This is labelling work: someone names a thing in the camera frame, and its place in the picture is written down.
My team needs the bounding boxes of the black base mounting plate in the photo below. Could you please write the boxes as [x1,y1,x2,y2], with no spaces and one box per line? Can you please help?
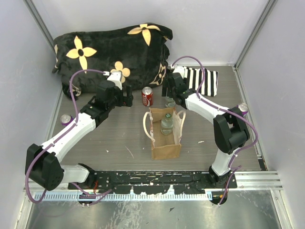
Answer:
[78,170,237,195]

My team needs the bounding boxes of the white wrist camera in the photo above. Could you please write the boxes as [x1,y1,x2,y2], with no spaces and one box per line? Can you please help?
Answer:
[107,71,122,90]
[172,66,188,78]

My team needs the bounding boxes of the purple can left side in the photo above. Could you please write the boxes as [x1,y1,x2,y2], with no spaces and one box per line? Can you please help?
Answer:
[60,114,73,126]

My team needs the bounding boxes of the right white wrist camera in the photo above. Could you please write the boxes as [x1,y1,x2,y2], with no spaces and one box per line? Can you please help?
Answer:
[172,66,188,78]

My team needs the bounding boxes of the white slotted cable duct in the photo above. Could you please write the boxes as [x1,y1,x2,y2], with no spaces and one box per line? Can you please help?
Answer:
[42,191,213,202]

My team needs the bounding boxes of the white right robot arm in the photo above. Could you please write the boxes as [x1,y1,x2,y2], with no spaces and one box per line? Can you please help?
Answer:
[162,73,250,188]

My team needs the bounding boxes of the purple can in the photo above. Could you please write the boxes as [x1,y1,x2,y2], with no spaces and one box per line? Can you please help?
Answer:
[237,103,249,115]
[60,114,73,126]

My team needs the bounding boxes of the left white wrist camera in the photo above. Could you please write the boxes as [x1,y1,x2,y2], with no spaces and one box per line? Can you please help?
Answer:
[107,71,122,90]

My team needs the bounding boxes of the glass soda water bottle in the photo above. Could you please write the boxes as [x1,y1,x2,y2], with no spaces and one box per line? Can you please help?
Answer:
[161,113,173,135]

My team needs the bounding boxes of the red soda can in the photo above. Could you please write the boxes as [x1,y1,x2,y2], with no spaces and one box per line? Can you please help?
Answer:
[142,86,153,107]

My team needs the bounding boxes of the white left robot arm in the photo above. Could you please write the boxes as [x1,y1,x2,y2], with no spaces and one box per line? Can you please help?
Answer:
[25,80,133,191]

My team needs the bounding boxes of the aluminium rail frame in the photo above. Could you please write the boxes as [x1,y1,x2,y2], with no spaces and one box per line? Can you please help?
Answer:
[23,170,283,192]

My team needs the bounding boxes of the purple can right side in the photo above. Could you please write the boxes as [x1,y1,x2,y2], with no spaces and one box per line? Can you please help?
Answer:
[237,103,249,115]

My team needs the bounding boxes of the black white striped cloth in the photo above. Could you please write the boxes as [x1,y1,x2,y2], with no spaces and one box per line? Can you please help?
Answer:
[183,66,218,97]

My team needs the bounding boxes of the black floral plush blanket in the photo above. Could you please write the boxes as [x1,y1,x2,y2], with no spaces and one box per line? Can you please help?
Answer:
[52,23,173,98]

